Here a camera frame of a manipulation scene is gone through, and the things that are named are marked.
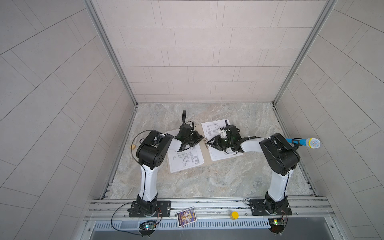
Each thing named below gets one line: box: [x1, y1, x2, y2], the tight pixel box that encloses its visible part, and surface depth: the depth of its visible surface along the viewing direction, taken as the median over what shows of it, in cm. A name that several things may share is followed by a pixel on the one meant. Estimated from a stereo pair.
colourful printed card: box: [176, 206, 198, 228], surface depth 69 cm
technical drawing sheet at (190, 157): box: [167, 138, 205, 174], surface depth 88 cm
